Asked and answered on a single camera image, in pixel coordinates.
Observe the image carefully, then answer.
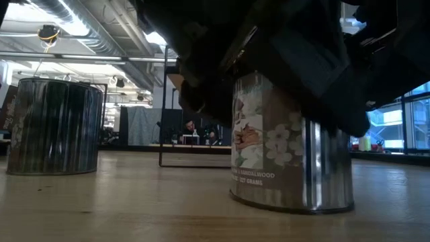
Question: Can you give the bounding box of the grey partition curtain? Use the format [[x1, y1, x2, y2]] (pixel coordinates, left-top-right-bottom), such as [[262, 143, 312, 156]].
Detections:
[[119, 106, 184, 146]]

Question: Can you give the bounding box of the pale yellow-green roll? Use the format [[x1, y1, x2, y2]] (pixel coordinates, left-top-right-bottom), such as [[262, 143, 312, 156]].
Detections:
[[358, 135, 372, 152]]

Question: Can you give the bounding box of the background wooden table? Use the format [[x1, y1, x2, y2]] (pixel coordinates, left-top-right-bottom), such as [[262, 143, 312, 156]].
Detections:
[[149, 143, 232, 151]]

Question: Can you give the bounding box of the brown sign with white text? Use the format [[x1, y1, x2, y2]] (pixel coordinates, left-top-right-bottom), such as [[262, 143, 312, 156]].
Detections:
[[0, 85, 18, 132]]

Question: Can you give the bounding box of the large window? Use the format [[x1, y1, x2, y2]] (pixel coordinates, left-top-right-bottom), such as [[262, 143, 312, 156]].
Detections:
[[349, 82, 430, 151]]

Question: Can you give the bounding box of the wooden shelf riser black frame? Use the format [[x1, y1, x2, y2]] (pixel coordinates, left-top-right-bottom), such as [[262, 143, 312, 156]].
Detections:
[[158, 45, 232, 169]]

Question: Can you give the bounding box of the silver ceiling air duct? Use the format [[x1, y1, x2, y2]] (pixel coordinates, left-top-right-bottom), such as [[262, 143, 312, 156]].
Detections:
[[30, 0, 155, 91]]

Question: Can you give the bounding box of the long ceiling light bar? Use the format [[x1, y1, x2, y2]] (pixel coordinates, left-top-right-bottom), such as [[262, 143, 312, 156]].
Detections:
[[0, 52, 177, 65]]

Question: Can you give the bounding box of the person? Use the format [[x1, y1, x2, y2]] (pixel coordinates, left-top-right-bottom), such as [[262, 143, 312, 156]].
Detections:
[[179, 119, 216, 146]]

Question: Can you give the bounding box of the silver floral candle tin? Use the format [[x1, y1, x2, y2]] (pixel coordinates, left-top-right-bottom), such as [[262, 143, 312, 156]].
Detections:
[[5, 77, 105, 177], [229, 71, 356, 216]]

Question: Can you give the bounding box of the black ceiling device yellow cable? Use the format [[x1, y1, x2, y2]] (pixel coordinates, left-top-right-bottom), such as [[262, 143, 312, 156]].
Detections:
[[37, 24, 60, 43]]

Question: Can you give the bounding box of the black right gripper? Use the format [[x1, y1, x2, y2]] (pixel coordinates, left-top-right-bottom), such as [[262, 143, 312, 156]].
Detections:
[[134, 0, 350, 127]]

